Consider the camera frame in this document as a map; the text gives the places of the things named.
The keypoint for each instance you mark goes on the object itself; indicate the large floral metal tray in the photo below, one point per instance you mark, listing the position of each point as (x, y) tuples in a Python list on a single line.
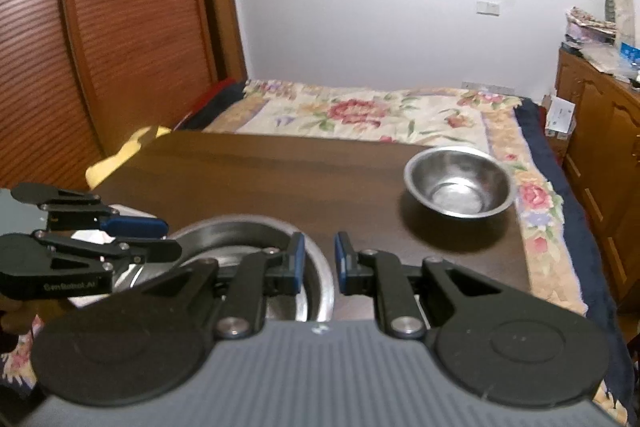
[(127, 279)]

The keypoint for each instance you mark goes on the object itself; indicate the white wall switch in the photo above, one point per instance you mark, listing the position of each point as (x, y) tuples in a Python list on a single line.
[(488, 7)]

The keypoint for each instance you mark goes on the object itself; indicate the clear plastic bags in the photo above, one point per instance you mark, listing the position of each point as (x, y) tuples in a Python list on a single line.
[(605, 64)]

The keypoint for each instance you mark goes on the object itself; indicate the dark folded quilt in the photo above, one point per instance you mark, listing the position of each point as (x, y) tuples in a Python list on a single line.
[(215, 104)]

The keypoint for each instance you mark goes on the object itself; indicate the white cardboard box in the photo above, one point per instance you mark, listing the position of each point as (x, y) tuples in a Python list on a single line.
[(560, 117)]

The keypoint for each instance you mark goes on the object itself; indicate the blue packet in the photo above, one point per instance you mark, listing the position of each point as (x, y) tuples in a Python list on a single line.
[(630, 55)]

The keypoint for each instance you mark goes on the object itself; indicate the white wall socket strip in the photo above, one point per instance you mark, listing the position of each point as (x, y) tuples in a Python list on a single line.
[(490, 88)]

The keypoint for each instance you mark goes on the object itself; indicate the stainless steel bowl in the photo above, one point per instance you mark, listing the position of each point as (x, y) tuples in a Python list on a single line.
[(235, 239), (460, 187), (322, 287)]

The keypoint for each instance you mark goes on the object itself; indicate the stack of patterned boxes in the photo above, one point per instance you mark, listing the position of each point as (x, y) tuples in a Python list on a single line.
[(590, 29)]

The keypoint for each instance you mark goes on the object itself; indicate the wooden cabinet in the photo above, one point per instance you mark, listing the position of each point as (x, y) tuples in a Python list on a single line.
[(605, 157)]

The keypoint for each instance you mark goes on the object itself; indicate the navy bed sheet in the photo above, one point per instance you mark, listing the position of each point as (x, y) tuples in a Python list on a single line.
[(560, 187)]

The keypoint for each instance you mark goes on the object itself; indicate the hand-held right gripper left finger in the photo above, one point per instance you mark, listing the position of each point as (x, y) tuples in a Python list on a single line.
[(297, 259)]

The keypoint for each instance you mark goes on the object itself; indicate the floral bed blanket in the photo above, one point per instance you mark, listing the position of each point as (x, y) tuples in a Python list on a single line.
[(360, 117)]

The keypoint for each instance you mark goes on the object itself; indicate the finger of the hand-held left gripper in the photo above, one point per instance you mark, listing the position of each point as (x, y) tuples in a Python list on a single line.
[(155, 252), (135, 227)]

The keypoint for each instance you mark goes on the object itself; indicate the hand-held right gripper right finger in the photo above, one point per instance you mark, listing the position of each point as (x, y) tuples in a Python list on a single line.
[(342, 262)]

